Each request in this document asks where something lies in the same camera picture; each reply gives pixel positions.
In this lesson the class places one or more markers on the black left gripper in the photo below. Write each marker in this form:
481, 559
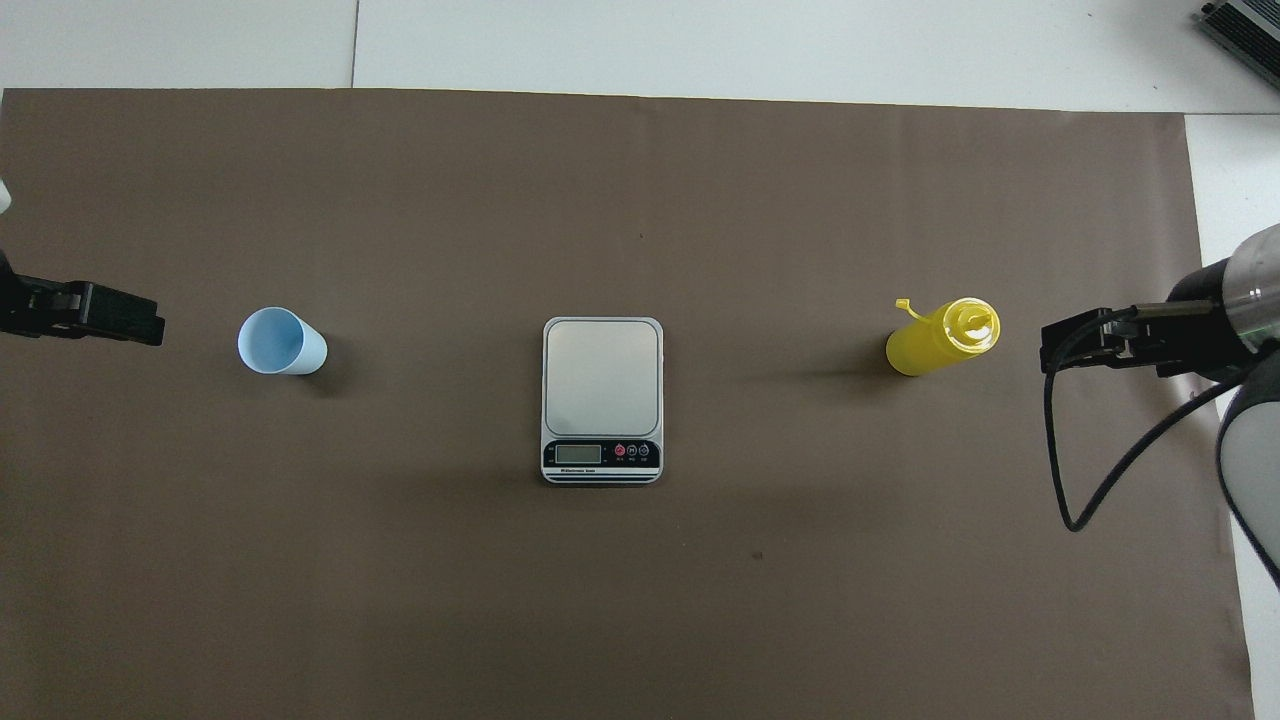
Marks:
10, 305

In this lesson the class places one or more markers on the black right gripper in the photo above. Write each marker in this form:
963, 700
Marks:
1205, 335

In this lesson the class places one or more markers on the yellow squeeze bottle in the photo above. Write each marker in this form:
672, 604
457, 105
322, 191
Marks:
930, 345

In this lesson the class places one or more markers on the light blue plastic cup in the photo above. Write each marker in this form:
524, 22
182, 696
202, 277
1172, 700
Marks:
275, 340

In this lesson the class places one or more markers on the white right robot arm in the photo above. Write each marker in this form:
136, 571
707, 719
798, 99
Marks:
1255, 440

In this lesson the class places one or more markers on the silver digital kitchen scale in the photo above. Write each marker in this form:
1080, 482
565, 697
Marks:
602, 380

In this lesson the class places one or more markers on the grey ribbed metal device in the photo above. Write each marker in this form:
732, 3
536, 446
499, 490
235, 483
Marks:
1245, 35

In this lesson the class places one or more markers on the brown paper table mat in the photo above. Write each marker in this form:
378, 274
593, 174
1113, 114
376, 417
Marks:
400, 600

